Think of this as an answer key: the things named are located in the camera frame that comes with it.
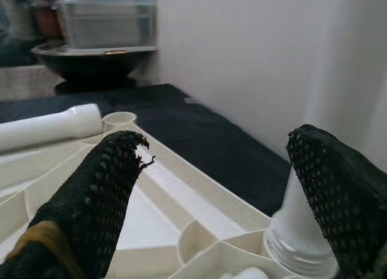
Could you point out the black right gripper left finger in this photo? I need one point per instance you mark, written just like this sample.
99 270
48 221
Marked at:
90 200

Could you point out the white plastic table top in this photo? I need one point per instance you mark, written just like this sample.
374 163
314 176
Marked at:
169 206

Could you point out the black tablecloth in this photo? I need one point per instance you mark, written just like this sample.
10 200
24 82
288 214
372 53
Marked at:
211 139

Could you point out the black bag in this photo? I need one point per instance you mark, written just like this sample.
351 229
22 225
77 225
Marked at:
15 52

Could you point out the beige cloth covered bench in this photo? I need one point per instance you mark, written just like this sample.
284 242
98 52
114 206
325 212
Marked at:
24 82

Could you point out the black wok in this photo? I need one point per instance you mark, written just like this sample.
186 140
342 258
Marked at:
90 64

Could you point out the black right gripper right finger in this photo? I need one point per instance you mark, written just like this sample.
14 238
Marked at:
341 194

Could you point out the clear plastic storage box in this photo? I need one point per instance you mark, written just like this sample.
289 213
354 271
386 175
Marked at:
106 24

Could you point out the yellow rubber band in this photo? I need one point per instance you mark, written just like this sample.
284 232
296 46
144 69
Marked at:
45 233

